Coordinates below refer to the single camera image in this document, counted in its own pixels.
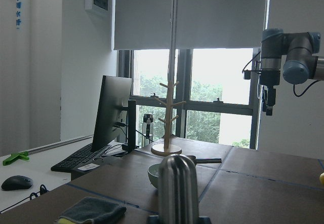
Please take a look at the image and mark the black monitor stand post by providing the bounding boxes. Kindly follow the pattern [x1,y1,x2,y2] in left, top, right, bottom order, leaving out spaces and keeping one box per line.
[122,100,136,153]

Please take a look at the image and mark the green plastic clamp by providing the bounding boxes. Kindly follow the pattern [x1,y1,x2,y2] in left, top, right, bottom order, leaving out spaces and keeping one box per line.
[3,151,29,166]

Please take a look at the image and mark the yellow whole lemon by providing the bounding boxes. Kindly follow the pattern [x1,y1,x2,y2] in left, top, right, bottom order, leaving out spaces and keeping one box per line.
[319,173,324,185]

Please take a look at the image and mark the grey roller window blind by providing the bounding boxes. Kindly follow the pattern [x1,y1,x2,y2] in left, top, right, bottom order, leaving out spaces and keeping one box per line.
[114,0,266,50]

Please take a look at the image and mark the black computer keyboard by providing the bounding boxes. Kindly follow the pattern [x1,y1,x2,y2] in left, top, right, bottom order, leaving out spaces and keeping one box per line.
[51,143,112,173]

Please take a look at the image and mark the black computer mouse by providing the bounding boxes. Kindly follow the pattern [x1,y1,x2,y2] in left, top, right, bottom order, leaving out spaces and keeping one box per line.
[1,175,33,191]

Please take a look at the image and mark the green bowl of ice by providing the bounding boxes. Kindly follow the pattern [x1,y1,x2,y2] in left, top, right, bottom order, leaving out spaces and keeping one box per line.
[147,163,160,189]

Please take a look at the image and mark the grey folded cloth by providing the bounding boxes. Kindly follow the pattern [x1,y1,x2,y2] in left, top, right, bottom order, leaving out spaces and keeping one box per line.
[54,197,127,223]

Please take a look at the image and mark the steel muddler black tip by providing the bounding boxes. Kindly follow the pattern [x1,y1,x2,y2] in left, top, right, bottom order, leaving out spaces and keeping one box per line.
[158,154,199,223]

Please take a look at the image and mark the black lidded water bottle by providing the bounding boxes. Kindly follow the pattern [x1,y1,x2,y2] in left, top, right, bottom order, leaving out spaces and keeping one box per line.
[142,114,153,147]

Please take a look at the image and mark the wooden mug tree stand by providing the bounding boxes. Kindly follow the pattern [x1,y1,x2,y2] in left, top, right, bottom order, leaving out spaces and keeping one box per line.
[151,81,186,157]

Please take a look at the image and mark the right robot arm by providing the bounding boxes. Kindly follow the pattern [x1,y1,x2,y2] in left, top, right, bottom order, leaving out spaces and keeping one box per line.
[242,28,323,116]

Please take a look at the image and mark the white wall electrical box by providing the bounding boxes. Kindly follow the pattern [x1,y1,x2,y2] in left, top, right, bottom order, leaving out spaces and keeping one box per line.
[85,0,109,17]

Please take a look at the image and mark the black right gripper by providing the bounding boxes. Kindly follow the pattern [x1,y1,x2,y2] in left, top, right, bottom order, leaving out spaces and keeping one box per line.
[242,60,281,116]

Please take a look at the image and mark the steel ice scoop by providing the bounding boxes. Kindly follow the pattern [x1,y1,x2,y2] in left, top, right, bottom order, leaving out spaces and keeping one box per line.
[187,155,222,165]

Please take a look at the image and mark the black monitor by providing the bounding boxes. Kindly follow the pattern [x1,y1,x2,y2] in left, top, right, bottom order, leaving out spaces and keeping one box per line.
[91,76,132,152]

